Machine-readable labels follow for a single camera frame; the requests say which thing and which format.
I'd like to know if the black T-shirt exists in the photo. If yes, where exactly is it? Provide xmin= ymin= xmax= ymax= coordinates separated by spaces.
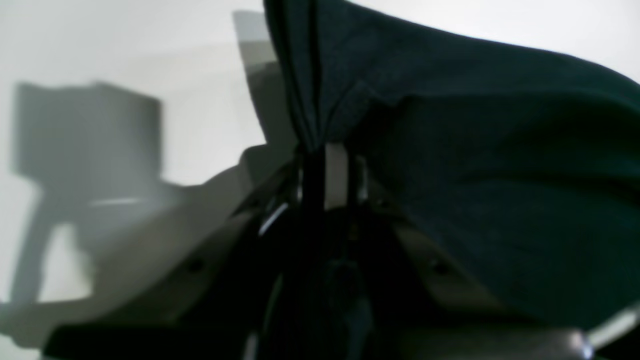
xmin=263 ymin=0 xmax=640 ymax=330

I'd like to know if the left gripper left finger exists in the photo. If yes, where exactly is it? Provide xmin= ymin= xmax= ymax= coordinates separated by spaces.
xmin=1 ymin=144 xmax=294 ymax=348

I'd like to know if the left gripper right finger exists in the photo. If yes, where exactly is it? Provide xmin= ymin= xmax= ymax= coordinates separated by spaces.
xmin=324 ymin=143 xmax=525 ymax=321

